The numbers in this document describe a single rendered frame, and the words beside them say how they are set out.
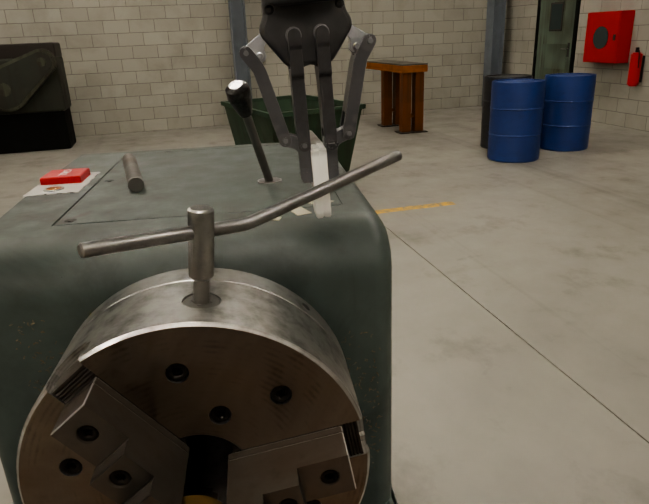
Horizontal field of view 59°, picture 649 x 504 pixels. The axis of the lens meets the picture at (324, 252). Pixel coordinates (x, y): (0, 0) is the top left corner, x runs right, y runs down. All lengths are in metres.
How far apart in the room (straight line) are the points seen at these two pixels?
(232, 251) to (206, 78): 9.99
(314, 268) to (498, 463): 1.71
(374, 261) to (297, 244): 0.09
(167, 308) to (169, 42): 10.09
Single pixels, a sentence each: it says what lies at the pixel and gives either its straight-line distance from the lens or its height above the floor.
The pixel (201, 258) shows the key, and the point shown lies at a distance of 0.50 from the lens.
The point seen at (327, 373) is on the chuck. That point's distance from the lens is 0.51.
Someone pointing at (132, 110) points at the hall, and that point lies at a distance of 10.63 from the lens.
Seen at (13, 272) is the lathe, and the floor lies 1.23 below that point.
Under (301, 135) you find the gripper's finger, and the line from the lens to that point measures 0.56.
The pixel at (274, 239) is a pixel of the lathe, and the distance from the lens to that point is 0.64.
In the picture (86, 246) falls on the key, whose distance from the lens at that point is 0.46.
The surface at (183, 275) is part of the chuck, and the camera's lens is 0.58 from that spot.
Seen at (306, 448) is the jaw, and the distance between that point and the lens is 0.53.
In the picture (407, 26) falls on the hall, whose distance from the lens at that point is 11.45.
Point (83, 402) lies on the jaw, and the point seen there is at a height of 1.20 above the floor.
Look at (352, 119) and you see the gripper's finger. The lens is 0.57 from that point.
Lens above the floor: 1.45
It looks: 21 degrees down
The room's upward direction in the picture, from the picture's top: 2 degrees counter-clockwise
